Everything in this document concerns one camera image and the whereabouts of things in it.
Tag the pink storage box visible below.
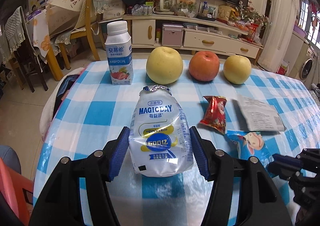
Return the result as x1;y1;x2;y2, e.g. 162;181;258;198
162;24;184;47

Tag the large yellow apple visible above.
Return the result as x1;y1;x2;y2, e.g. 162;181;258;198
146;47;183;85

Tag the grey printed foil packet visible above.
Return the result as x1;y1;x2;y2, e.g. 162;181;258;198
232;94;286;132

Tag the washing machine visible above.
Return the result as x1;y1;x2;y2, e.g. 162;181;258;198
289;43;317;89

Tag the wooden dining chair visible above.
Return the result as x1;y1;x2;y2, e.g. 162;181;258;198
46;0;104;69

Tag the blue cartoon snack bag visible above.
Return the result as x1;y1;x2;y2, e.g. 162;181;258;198
226;130;274;169

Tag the small yellow apple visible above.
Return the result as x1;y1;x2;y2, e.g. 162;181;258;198
223;55;252;85

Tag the white yogurt drink bottle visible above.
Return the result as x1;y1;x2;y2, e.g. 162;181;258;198
105;21;133;85

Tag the small red candy wrapper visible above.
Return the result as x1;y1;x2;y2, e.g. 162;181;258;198
200;96;227;134

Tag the cream TV cabinet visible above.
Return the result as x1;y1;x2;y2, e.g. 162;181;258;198
123;14;263;59

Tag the pink plastic trash bin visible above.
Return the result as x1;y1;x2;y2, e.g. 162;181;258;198
1;160;34;225

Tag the dark wooden chair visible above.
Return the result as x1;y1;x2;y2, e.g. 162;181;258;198
4;6;48;93

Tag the white lace curtain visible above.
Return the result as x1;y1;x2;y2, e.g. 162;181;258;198
258;0;300;73

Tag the red apple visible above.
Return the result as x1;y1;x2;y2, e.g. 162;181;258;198
188;51;220;82

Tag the dining table with cloth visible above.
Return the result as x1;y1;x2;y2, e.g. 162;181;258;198
26;9;63;81

